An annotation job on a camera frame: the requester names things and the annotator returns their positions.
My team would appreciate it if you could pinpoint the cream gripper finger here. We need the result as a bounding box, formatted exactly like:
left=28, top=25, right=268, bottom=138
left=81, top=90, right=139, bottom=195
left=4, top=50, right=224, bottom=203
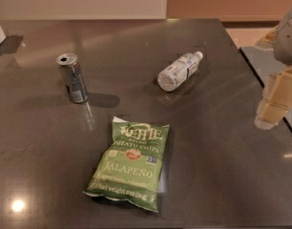
left=254, top=99, right=288, bottom=130
left=268, top=67, right=292, bottom=110

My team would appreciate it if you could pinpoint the clear blue plastic bottle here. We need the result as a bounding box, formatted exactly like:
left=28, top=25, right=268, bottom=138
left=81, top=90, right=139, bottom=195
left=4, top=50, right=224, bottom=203
left=157, top=52, right=203, bottom=92

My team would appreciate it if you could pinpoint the silver redbull can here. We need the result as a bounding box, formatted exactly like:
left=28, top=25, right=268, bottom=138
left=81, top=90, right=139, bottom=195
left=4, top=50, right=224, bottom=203
left=56, top=53, right=88, bottom=103

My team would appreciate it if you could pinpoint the green kettle chips bag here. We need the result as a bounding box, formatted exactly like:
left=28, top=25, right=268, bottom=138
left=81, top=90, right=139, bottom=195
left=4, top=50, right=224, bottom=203
left=84, top=116, right=170, bottom=212

